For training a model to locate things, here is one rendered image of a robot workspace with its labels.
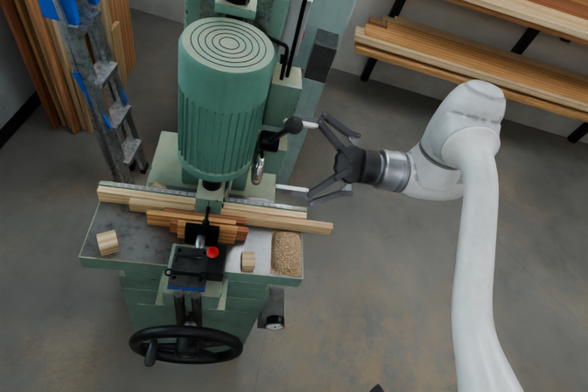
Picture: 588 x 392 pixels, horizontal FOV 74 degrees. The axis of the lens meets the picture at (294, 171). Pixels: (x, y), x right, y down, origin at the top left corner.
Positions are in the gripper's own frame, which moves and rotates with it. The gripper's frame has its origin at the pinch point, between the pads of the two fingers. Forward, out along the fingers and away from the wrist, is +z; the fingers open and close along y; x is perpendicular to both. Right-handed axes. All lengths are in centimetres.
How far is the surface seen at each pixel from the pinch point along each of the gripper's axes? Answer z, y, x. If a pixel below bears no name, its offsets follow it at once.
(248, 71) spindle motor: 10.3, 12.0, 13.3
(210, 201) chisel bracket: 13.9, -13.5, -23.0
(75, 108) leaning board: 100, 19, -163
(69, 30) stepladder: 72, 37, -71
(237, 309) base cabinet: 0, -50, -52
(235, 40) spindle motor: 13.2, 18.4, 8.3
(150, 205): 30.3, -17.6, -35.2
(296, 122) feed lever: 0.2, 5.4, 9.7
